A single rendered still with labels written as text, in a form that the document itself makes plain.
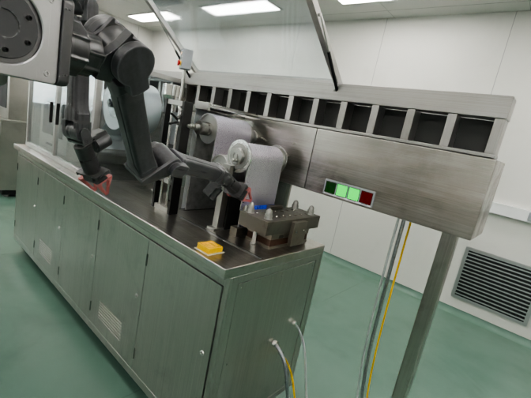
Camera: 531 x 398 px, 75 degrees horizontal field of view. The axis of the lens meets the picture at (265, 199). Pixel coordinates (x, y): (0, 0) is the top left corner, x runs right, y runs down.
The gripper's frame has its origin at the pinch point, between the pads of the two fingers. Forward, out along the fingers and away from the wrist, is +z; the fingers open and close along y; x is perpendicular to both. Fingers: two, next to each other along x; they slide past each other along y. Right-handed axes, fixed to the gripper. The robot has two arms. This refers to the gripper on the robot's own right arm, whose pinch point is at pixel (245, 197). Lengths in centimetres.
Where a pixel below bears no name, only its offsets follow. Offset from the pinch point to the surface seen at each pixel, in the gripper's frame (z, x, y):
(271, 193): 15.1, 10.7, -0.5
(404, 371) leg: 72, -30, 73
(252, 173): -3.8, 10.8, -0.7
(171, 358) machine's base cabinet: 11, -74, 0
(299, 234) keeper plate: 20.2, -1.3, 21.1
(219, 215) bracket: 0.4, -11.7, -8.8
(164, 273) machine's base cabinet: -5.4, -45.1, -12.7
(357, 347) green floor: 157, -32, 27
